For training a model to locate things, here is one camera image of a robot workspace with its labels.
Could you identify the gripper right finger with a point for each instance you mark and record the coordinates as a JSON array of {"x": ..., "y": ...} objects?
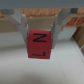
[{"x": 58, "y": 23}]

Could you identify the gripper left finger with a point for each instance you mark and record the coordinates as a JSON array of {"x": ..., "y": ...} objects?
[{"x": 20, "y": 23}]

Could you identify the pink block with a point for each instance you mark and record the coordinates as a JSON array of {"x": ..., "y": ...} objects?
[{"x": 39, "y": 43}]

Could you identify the wooden drawer box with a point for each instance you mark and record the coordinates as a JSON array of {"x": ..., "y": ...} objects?
[{"x": 80, "y": 36}]

